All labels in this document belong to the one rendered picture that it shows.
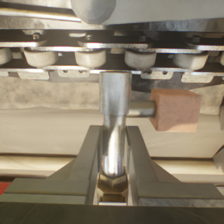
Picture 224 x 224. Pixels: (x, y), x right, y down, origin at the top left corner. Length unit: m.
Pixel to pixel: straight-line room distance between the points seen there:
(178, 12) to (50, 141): 0.34
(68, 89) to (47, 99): 0.04
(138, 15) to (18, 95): 0.25
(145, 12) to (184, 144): 0.30
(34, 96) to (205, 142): 0.37
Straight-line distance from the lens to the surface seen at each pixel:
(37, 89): 0.32
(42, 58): 0.22
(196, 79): 0.28
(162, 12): 0.19
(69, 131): 0.36
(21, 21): 0.24
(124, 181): 0.17
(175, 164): 0.44
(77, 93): 0.30
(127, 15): 0.18
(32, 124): 0.37
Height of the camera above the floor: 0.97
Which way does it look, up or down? 48 degrees down
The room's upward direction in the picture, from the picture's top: 178 degrees counter-clockwise
